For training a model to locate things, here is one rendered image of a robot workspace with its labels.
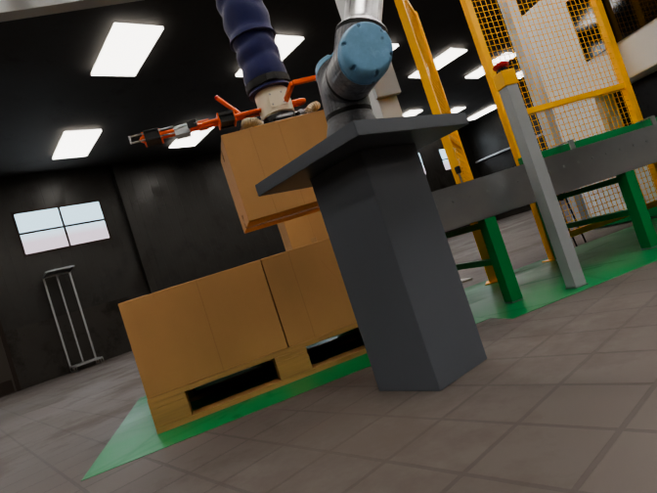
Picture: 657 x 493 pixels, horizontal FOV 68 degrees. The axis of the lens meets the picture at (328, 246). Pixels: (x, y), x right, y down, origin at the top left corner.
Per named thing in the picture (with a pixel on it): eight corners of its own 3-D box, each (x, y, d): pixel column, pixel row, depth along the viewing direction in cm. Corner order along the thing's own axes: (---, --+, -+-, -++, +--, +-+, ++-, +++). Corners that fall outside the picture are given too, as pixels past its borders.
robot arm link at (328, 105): (363, 118, 165) (351, 68, 166) (380, 98, 149) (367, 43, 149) (321, 124, 161) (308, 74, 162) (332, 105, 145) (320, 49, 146)
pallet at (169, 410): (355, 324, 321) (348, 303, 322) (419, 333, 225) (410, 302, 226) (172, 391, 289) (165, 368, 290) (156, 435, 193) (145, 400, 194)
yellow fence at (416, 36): (494, 267, 384) (409, 19, 392) (506, 263, 380) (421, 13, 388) (485, 286, 304) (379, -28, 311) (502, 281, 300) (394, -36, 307)
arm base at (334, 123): (396, 133, 156) (389, 104, 156) (359, 130, 142) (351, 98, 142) (352, 153, 169) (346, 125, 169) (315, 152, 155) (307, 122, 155)
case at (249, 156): (350, 201, 265) (328, 132, 266) (373, 184, 226) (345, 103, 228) (243, 234, 250) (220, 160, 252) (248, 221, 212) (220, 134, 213)
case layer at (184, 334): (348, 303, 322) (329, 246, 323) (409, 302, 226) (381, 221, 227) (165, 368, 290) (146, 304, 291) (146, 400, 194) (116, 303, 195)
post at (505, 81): (577, 284, 217) (504, 74, 221) (589, 284, 211) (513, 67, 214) (565, 289, 216) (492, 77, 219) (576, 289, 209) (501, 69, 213)
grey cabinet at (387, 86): (399, 94, 364) (386, 57, 365) (402, 91, 359) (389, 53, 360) (374, 100, 359) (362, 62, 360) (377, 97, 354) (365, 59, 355)
